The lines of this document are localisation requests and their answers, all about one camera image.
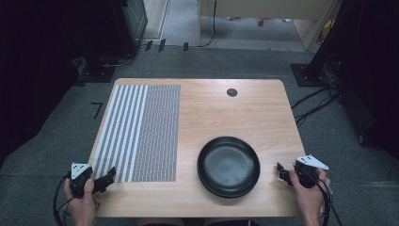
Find person's right hand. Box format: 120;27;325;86
288;168;332;213

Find dark curtain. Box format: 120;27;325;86
309;0;399;161
0;0;136;169

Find person's left hand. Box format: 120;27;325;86
63;178;102;221

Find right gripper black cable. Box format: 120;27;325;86
295;165;344;226

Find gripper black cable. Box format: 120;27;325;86
295;165;344;226
52;172;76;226

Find grey equipment cabinet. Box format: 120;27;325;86
120;0;149;55

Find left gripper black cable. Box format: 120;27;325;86
52;172;76;226

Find black square stand base plate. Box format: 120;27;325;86
290;62;330;88

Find black floor cables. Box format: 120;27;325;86
291;84;343;128

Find black cable at stand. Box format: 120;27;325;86
99;52;136;69

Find yellow object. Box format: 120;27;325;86
319;19;336;43

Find grey white striped placemat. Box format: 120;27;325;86
90;84;182;184

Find black hanging cable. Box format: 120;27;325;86
198;0;218;49

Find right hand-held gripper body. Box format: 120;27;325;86
293;153;329;189

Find black stand base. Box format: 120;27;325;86
78;56;118;85

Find light wooden desk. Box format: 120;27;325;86
198;0;343;52

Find black round plate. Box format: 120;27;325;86
196;136;262;200

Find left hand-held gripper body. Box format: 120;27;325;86
69;162;95;200

